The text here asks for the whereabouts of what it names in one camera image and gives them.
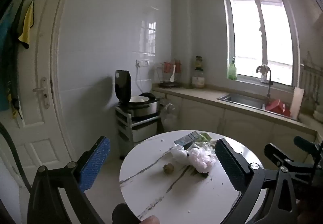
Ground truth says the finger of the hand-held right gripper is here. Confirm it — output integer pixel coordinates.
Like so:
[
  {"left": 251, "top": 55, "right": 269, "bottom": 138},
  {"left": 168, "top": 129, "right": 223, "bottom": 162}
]
[
  {"left": 264, "top": 143, "right": 303, "bottom": 171},
  {"left": 293, "top": 136, "right": 316, "bottom": 150}
]

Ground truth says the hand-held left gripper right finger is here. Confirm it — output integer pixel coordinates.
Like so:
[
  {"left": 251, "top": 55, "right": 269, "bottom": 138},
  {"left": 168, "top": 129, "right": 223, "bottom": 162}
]
[{"left": 215, "top": 138, "right": 297, "bottom": 224}]

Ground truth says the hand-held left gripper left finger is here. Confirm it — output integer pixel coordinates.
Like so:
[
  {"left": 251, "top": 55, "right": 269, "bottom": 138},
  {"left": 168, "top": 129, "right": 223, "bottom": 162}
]
[{"left": 27, "top": 136, "right": 111, "bottom": 224}]

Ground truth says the person's left hand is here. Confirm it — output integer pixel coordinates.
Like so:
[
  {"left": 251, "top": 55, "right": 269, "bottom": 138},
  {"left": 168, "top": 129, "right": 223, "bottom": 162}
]
[{"left": 141, "top": 215, "right": 161, "bottom": 224}]

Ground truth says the pale cutting board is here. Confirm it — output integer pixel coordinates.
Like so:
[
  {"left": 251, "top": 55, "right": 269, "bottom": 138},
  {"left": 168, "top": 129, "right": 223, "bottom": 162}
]
[{"left": 290, "top": 86, "right": 304, "bottom": 119}]

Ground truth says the red basin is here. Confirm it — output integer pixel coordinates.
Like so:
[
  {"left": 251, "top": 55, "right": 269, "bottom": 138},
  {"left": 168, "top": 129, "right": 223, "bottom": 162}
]
[{"left": 265, "top": 99, "right": 292, "bottom": 117}]

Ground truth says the cream kitchen cabinet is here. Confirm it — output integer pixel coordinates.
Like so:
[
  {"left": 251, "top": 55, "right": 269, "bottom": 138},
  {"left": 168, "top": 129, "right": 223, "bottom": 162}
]
[{"left": 161, "top": 93, "right": 318, "bottom": 161}]

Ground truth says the white storage rack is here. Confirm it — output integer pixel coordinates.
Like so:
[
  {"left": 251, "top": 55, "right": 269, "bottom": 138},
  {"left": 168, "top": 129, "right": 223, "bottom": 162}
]
[{"left": 115, "top": 107, "right": 162, "bottom": 142}]

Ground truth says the grey drink carton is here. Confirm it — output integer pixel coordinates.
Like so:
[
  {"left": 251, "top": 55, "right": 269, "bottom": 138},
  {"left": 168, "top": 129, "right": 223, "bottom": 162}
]
[{"left": 174, "top": 131, "right": 202, "bottom": 149}]

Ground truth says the white crumpled tissue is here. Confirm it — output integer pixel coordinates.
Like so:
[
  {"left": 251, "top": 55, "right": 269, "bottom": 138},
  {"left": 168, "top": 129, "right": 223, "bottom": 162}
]
[{"left": 170, "top": 146, "right": 192, "bottom": 165}]

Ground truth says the steel sink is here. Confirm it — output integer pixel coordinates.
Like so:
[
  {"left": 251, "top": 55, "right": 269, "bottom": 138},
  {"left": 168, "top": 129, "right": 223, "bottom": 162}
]
[{"left": 217, "top": 92, "right": 272, "bottom": 111}]

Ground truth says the round white marble table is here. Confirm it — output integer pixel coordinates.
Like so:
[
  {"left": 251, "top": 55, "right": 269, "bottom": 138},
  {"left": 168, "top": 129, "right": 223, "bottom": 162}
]
[{"left": 119, "top": 130, "right": 268, "bottom": 224}]

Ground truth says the metal faucet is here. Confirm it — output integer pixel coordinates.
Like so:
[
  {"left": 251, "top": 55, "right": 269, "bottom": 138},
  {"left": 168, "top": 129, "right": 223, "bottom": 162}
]
[{"left": 256, "top": 65, "right": 274, "bottom": 100}]

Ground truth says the white panelled door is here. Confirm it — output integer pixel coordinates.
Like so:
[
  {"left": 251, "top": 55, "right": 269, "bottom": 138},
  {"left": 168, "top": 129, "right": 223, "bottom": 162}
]
[{"left": 0, "top": 0, "right": 73, "bottom": 189}]

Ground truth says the black silver rice cooker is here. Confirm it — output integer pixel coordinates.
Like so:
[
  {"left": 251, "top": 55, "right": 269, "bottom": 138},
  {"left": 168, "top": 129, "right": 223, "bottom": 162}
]
[{"left": 115, "top": 70, "right": 162, "bottom": 117}]

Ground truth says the beige kitchen countertop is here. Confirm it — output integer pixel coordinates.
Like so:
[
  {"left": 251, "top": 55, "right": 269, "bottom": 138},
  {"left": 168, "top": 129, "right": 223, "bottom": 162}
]
[{"left": 153, "top": 86, "right": 323, "bottom": 136}]

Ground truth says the clear plastic bag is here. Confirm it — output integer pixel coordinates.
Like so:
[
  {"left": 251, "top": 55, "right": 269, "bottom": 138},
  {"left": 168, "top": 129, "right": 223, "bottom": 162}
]
[{"left": 160, "top": 103, "right": 176, "bottom": 132}]

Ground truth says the cloth on faucet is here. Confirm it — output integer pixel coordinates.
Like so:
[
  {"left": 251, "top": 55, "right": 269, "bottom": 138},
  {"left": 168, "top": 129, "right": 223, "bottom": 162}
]
[{"left": 256, "top": 64, "right": 269, "bottom": 77}]

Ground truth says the green soap bottle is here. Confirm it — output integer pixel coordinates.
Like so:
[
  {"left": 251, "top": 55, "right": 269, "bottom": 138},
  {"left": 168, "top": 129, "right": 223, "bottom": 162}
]
[{"left": 227, "top": 58, "right": 238, "bottom": 80}]

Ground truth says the glass jar with yellow lid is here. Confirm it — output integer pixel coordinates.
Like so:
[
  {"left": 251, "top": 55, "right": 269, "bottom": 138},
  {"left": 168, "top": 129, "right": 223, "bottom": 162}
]
[{"left": 192, "top": 56, "right": 205, "bottom": 88}]

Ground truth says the kitchen window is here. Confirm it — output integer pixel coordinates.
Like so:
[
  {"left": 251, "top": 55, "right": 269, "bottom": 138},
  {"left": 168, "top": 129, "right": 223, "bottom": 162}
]
[{"left": 222, "top": 0, "right": 301, "bottom": 88}]

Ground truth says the dark hanging garment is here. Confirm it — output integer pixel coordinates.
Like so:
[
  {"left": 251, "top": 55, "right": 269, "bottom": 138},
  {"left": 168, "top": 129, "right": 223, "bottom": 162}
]
[{"left": 5, "top": 0, "right": 24, "bottom": 119}]

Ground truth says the blue hanging cloth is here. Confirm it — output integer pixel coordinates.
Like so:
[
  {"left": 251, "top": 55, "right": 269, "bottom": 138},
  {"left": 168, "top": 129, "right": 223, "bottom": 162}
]
[{"left": 0, "top": 20, "right": 12, "bottom": 111}]

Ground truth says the yellow cloth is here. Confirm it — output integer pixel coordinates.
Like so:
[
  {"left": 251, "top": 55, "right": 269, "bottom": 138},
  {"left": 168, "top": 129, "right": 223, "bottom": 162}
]
[{"left": 18, "top": 0, "right": 34, "bottom": 49}]

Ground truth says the black cable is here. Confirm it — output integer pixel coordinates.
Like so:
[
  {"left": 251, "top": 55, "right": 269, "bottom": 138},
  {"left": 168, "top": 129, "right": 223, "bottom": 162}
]
[{"left": 0, "top": 121, "right": 33, "bottom": 194}]

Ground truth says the white power cord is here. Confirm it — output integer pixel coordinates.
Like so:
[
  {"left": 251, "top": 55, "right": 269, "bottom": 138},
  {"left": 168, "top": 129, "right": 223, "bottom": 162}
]
[{"left": 136, "top": 65, "right": 145, "bottom": 94}]

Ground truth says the wire dish rack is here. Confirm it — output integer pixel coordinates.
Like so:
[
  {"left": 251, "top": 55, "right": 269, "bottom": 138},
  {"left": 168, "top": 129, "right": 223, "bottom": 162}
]
[{"left": 155, "top": 59, "right": 183, "bottom": 88}]

